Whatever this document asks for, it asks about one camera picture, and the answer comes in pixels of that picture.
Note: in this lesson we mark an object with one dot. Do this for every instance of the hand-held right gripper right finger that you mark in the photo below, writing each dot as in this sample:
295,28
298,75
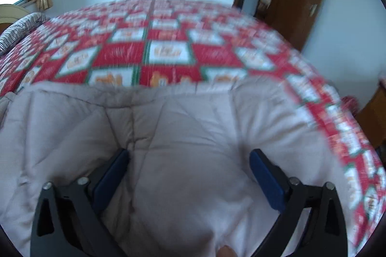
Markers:
267,181

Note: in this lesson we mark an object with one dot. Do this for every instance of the red patterned bed sheet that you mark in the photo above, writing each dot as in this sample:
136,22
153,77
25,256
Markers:
169,52

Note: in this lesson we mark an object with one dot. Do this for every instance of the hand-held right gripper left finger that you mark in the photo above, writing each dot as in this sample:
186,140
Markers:
110,181

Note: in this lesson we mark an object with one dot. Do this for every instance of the wooden cabinet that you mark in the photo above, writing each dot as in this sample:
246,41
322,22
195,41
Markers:
374,118

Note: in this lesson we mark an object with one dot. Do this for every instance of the cream and wood headboard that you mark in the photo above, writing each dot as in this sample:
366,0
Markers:
12,11

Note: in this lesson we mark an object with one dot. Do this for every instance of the striped pillow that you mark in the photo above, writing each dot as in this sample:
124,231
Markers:
18,29

